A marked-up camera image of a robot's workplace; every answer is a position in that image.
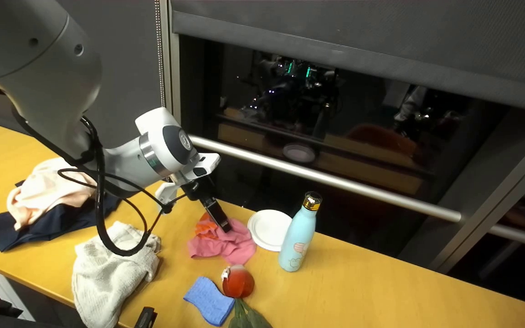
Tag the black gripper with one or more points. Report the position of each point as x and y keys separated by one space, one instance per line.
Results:
x=203 y=192

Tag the navy blue t-shirt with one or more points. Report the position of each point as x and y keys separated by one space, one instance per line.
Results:
x=59 y=221

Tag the blue sponge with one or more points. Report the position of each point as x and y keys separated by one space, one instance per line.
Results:
x=210 y=302

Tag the red plush radish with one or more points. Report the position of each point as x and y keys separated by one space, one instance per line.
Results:
x=238 y=283

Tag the metal window rail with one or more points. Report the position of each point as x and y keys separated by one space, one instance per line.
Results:
x=347 y=185

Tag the pink orange t-shirt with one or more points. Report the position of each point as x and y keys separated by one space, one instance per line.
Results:
x=236 y=247

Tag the white round plate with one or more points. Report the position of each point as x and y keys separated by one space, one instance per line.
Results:
x=269 y=229

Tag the grey white towel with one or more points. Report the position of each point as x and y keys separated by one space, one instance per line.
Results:
x=103 y=282

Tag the pale peach t-shirt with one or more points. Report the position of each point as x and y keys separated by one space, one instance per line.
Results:
x=50 y=183

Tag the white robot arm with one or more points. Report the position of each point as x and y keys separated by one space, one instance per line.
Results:
x=52 y=74

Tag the light blue water bottle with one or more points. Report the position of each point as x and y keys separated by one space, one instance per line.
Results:
x=300 y=234

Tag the green plush leaves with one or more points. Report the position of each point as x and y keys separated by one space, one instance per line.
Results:
x=247 y=318

